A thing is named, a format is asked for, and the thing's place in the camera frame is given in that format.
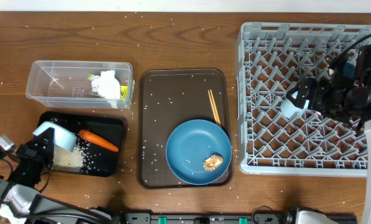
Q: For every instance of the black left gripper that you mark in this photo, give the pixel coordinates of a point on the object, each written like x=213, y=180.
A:
x=30, y=157

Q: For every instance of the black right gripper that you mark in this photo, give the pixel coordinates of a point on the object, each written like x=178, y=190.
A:
x=320, y=88

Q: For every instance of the light blue rice bowl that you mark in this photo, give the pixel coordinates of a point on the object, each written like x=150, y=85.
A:
x=62, y=137

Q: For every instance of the light blue cup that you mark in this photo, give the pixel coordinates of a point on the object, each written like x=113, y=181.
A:
x=288, y=109

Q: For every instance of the orange carrot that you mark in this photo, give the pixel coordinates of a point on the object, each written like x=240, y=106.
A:
x=98, y=140

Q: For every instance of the yellow snack wrapper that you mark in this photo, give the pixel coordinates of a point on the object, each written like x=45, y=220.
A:
x=123, y=91

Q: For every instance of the white tissue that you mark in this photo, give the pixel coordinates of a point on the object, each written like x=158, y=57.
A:
x=113, y=102

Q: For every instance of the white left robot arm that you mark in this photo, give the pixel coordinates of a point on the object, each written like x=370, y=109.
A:
x=20, y=201

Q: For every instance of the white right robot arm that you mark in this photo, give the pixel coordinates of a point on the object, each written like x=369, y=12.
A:
x=346, y=96

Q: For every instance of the black waste tray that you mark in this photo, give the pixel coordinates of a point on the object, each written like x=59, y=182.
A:
x=98, y=161

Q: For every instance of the grey dishwasher rack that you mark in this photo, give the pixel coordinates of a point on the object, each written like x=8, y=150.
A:
x=271, y=57

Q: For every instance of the white rice pile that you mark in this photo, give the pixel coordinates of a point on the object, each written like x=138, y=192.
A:
x=66, y=161

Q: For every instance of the clear plastic bin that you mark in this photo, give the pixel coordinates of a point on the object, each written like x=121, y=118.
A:
x=65, y=84

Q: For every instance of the brown serving tray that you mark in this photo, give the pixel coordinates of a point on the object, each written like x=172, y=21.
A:
x=167, y=99

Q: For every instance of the brown food scrap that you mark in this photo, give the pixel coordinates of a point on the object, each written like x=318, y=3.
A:
x=212, y=163

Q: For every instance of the blue plate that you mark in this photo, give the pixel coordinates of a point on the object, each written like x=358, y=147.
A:
x=192, y=143

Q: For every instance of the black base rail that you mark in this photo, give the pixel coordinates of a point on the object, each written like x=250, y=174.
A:
x=263, y=216

